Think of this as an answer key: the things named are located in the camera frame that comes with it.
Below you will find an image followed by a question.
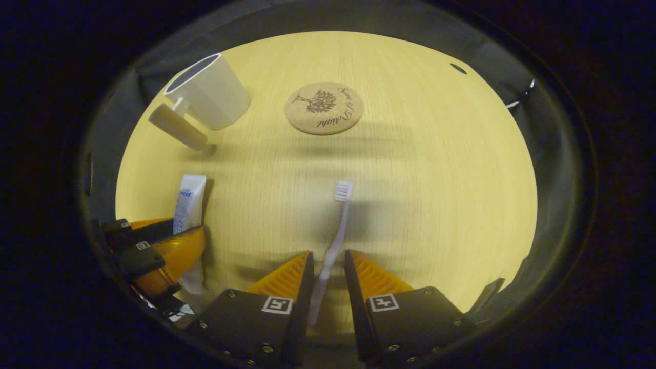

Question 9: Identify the white toothpaste tube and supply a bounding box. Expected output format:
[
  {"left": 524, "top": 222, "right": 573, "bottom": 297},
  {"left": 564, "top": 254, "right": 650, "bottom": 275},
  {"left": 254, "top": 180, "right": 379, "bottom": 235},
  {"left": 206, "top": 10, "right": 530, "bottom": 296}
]
[{"left": 172, "top": 174, "right": 211, "bottom": 298}]

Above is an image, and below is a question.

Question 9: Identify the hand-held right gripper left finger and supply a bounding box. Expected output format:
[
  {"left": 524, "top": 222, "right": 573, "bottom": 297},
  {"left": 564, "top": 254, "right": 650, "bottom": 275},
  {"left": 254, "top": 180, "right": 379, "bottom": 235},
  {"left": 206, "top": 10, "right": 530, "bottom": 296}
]
[{"left": 186, "top": 250, "right": 315, "bottom": 367}]

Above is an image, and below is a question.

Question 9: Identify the round cork coaster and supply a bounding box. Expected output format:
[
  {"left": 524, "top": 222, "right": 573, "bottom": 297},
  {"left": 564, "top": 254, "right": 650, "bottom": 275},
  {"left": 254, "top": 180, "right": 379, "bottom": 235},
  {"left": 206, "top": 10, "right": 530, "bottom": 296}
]
[{"left": 284, "top": 82, "right": 364, "bottom": 136}]

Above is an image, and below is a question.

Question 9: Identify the pale pink toothbrush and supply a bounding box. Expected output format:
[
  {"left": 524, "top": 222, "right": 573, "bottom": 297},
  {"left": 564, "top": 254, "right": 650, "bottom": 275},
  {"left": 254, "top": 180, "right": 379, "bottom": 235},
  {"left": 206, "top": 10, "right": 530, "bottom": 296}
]
[{"left": 307, "top": 180, "right": 354, "bottom": 326}]

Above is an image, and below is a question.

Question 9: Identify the white cup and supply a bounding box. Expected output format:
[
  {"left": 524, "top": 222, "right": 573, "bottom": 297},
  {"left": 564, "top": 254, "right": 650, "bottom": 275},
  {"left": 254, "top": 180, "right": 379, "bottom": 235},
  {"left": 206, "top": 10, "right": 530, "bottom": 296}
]
[{"left": 148, "top": 53, "right": 252, "bottom": 152}]

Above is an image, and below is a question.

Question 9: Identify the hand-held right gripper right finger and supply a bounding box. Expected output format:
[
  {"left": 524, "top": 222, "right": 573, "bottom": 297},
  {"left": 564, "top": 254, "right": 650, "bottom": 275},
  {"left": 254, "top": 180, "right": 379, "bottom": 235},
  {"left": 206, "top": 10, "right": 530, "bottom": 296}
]
[{"left": 343, "top": 249, "right": 475, "bottom": 365}]

